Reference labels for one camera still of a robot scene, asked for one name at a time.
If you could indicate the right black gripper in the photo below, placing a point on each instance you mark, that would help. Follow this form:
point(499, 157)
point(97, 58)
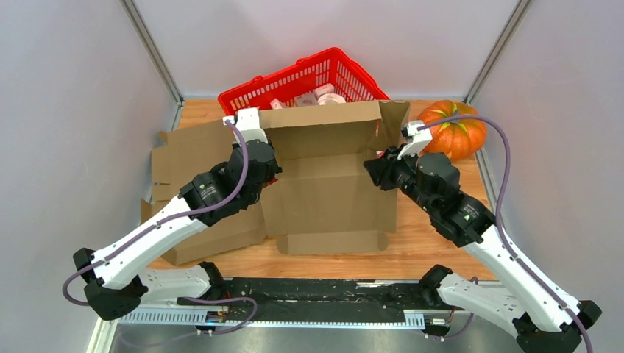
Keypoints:
point(381, 169)

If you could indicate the brown cardboard box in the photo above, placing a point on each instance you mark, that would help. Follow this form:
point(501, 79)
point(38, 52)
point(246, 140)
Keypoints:
point(324, 200)

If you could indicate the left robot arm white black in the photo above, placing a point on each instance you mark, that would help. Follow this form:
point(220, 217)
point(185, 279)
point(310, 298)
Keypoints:
point(117, 279)

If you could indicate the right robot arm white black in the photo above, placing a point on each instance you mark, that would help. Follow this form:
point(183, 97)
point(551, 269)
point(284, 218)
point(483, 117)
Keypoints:
point(537, 313)

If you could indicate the orange pumpkin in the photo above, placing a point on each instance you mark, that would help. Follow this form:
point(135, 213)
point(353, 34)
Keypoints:
point(457, 139)

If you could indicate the pink white round roll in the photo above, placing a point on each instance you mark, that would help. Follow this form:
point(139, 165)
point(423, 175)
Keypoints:
point(331, 98)

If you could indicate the red plastic shopping basket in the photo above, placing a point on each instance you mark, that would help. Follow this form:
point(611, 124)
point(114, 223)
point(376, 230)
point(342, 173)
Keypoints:
point(330, 66)

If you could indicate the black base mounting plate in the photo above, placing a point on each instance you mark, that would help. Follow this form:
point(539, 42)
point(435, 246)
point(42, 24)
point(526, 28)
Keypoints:
point(333, 299)

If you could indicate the flat brown cardboard sheet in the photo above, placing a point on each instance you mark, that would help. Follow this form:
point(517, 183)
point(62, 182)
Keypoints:
point(200, 166)

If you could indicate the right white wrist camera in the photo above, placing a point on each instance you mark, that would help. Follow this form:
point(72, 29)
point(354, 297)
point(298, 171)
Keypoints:
point(416, 136)

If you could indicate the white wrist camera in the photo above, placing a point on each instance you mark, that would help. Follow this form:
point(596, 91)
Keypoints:
point(416, 136)
point(247, 122)

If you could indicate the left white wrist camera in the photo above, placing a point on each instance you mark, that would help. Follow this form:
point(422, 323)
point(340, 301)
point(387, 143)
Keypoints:
point(247, 122)

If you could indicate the right aluminium frame post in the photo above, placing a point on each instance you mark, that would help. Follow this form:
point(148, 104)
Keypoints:
point(510, 27)

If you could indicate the aluminium frame post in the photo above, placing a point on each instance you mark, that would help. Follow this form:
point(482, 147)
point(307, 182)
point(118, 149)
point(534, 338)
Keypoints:
point(142, 30)
point(510, 27)

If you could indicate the left aluminium frame post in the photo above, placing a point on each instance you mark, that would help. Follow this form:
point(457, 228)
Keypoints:
point(142, 30)

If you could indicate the white slotted cable duct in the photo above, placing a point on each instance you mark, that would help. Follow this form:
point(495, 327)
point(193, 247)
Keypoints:
point(199, 317)

